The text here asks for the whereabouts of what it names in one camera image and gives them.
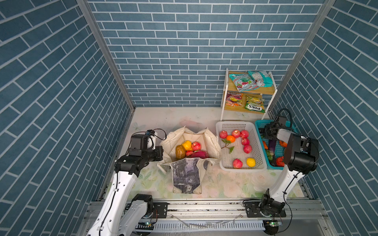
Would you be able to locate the yellow lemon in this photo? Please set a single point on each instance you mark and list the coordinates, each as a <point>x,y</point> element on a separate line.
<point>251,162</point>

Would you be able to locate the green leaf twig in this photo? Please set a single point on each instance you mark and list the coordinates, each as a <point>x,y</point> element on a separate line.
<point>227,144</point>

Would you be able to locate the purple eggplant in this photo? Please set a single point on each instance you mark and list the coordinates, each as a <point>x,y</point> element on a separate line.
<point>271,147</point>

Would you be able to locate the green Fox's candy bag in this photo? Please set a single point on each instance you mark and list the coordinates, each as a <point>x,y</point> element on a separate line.
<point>255,104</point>

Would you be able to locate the teal plastic basket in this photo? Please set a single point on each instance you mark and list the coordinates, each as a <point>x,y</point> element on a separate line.
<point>279,150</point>

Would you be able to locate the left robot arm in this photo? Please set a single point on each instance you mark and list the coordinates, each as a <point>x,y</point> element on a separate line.
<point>114,219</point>

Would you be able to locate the teal snack bag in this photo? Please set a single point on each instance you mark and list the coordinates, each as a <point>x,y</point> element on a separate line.
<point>261,78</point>

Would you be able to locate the red apple top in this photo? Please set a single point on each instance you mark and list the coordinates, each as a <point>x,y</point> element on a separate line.
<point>236,134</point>

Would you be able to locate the brown potato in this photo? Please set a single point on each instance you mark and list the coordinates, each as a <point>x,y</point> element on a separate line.
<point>180,152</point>

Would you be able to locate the red tomato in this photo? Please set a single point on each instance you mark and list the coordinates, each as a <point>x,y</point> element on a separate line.
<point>280,161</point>

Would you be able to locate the yellow orange fruit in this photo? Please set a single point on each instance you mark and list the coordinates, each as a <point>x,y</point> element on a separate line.
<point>187,145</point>

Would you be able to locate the red yellow snack bag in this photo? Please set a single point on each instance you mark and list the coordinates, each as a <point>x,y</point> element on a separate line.
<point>234,99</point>

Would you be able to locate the small orange tangerine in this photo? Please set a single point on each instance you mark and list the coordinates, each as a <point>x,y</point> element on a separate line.
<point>231,138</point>

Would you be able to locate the aluminium rail base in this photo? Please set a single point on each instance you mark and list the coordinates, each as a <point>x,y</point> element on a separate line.
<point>300,217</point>

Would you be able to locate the pink dragon fruit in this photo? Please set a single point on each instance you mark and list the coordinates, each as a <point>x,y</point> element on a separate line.
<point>199,154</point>

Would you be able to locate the orange carrot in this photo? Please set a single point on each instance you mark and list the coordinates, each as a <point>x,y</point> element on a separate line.
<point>265,145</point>

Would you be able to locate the white wooden shelf rack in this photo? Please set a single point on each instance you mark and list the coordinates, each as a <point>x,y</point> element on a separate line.
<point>260,92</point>

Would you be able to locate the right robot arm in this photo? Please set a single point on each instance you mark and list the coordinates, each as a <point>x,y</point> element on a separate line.
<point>300,157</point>

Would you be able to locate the red apple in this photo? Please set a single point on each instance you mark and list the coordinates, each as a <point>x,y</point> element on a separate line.
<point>223,134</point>
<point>247,149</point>
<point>196,146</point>
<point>237,164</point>
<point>245,141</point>
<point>236,134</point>

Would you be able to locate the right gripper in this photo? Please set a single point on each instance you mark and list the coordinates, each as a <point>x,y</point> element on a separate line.
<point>267,127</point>

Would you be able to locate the white plastic basket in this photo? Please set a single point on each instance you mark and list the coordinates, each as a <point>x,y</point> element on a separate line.
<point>226,162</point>

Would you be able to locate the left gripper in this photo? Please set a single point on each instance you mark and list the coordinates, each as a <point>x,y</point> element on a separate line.
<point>159,150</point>

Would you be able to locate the beige canvas grocery bag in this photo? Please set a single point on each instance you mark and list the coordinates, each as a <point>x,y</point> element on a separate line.
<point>188,173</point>

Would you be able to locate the orange pumpkin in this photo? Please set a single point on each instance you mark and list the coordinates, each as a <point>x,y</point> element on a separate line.
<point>283,144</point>

